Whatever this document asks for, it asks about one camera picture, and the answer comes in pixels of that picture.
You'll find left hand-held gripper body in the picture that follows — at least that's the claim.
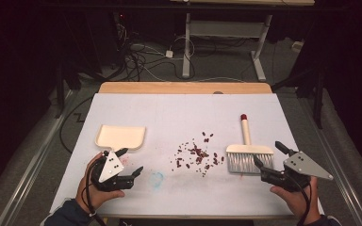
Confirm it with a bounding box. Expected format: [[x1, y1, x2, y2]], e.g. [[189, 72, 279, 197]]
[[90, 150, 136, 193]]

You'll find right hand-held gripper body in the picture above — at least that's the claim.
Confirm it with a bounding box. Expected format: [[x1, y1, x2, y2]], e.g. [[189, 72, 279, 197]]
[[259, 150, 335, 193]]

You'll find cream brush with red tip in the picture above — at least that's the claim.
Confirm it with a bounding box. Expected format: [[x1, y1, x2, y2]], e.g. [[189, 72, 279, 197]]
[[225, 113, 275, 174]]

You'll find cream dustpan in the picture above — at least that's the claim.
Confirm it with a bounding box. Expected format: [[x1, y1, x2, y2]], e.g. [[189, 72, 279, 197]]
[[94, 123, 147, 152]]

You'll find person's left hand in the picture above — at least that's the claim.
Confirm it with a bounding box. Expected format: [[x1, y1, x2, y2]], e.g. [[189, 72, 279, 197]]
[[74, 152, 126, 215]]

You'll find person's right hand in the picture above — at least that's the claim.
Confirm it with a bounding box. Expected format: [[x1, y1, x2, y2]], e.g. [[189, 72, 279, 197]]
[[270, 175, 322, 226]]

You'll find scatter of red beans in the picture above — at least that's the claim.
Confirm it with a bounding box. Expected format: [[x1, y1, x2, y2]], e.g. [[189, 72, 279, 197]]
[[169, 131, 226, 179]]

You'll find black metal stand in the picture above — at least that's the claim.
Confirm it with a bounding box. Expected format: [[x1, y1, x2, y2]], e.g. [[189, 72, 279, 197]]
[[54, 59, 83, 120], [271, 59, 327, 130]]

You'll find white table mat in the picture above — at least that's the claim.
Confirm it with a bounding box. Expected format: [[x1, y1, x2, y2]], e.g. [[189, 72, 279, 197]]
[[49, 92, 325, 218]]

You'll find small white box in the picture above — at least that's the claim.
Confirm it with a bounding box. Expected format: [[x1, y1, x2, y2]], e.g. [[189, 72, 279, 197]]
[[291, 40, 305, 53]]

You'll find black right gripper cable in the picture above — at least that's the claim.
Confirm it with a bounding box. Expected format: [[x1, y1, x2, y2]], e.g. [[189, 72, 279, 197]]
[[284, 170, 313, 226]]

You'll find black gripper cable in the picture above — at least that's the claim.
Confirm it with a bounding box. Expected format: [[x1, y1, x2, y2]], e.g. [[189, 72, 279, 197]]
[[284, 170, 313, 226], [80, 156, 107, 226]]

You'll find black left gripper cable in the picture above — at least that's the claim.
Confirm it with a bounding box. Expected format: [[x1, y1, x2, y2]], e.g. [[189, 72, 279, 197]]
[[80, 156, 107, 226]]

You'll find metal floor rail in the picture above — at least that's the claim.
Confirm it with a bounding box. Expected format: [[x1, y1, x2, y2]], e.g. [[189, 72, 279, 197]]
[[296, 93, 362, 226], [0, 89, 74, 226]]

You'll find black floor cable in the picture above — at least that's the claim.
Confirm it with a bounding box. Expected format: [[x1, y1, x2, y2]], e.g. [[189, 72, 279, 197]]
[[58, 95, 94, 155]]

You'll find tangle of floor cables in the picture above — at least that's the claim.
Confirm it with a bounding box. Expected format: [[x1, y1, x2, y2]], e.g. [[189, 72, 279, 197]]
[[107, 23, 249, 83]]

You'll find white metal desk frame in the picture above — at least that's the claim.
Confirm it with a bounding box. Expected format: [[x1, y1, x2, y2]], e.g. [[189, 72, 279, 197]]
[[171, 0, 316, 83]]

